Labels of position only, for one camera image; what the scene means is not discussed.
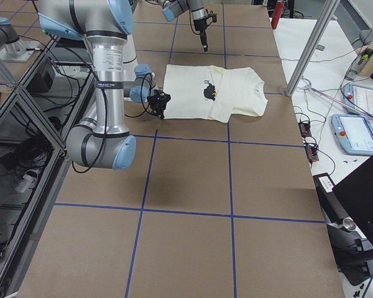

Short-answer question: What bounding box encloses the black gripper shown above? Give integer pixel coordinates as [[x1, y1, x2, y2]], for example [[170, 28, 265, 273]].
[[147, 90, 171, 119], [192, 11, 217, 52]]

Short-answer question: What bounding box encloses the cream white long-sleeve shirt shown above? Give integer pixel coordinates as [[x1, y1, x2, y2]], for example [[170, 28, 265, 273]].
[[163, 65, 267, 123]]

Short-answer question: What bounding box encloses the grey third robot arm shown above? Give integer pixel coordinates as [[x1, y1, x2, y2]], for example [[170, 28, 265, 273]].
[[0, 17, 40, 62]]

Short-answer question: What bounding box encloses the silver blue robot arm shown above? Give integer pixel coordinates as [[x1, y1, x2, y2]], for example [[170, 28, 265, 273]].
[[156, 0, 217, 52], [39, 1, 170, 170]]

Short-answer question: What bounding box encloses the red cylinder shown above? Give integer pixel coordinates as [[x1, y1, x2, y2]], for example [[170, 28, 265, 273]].
[[271, 0, 285, 30]]

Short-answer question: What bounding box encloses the metal rod grabber tool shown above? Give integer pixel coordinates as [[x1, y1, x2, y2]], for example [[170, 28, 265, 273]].
[[300, 77, 373, 120]]

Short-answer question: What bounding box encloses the orange black connector box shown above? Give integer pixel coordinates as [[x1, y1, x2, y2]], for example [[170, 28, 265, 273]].
[[298, 121, 312, 138]]

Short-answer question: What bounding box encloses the upper blue teach pendant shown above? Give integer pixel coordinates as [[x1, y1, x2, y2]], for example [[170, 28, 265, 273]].
[[342, 83, 373, 116]]

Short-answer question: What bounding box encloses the blue teach pendant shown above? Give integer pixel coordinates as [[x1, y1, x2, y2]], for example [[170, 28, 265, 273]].
[[342, 83, 373, 116], [331, 114, 373, 156]]

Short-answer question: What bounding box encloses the lower blue teach pendant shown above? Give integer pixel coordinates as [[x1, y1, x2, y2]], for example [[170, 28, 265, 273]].
[[331, 114, 373, 156]]

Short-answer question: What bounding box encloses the black laptop on stand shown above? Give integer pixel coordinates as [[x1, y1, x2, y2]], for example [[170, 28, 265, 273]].
[[313, 155, 373, 286]]

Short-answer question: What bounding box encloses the grey aluminium frame post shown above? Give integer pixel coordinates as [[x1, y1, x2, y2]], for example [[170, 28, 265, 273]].
[[285, 0, 340, 97]]

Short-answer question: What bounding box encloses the aluminium frame with glass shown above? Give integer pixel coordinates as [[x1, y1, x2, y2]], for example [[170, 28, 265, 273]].
[[0, 36, 94, 297]]

